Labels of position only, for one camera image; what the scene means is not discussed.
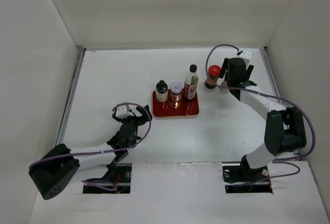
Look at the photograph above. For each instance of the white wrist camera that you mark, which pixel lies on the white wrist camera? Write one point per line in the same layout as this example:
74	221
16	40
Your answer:
246	55
122	111

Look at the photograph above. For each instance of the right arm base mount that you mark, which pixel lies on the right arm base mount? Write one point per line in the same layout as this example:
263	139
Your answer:
239	180

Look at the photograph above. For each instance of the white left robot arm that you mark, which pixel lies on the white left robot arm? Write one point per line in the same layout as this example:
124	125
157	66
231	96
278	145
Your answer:
97	166

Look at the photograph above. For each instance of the small black-cap dark bottle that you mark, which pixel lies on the small black-cap dark bottle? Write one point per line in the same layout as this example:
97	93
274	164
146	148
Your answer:
161	91

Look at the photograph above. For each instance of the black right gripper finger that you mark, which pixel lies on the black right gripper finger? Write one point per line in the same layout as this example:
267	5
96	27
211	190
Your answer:
249	71
224	66

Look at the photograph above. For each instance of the red rectangular tray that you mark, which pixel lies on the red rectangular tray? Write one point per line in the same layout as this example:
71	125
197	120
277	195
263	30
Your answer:
166	110

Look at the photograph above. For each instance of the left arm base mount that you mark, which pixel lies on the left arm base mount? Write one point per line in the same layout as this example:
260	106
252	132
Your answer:
116	180

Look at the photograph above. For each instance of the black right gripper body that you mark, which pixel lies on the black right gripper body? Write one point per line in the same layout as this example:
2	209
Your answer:
228	78

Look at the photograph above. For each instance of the silver-lid red-label jar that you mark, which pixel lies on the silver-lid red-label jar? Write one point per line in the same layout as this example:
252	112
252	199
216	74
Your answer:
176	94

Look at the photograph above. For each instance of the tall black-cap vinegar bottle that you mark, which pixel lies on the tall black-cap vinegar bottle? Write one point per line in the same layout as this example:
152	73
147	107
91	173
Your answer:
191	82

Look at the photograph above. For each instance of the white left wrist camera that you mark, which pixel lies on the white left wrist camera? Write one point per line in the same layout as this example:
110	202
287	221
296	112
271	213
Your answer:
122	111

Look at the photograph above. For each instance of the grey-cap white pepper shaker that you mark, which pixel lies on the grey-cap white pepper shaker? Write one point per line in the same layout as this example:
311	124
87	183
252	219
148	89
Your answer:
224	86

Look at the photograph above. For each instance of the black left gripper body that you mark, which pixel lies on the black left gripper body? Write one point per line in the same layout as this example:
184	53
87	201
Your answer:
135	120

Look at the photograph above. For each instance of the red-lid chili sauce jar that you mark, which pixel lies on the red-lid chili sauce jar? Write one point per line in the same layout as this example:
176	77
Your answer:
214	73

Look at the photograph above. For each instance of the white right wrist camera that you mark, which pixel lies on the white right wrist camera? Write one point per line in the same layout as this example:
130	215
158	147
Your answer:
246	55

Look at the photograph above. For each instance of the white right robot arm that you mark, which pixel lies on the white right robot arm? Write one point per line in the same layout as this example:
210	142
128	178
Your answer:
284	131

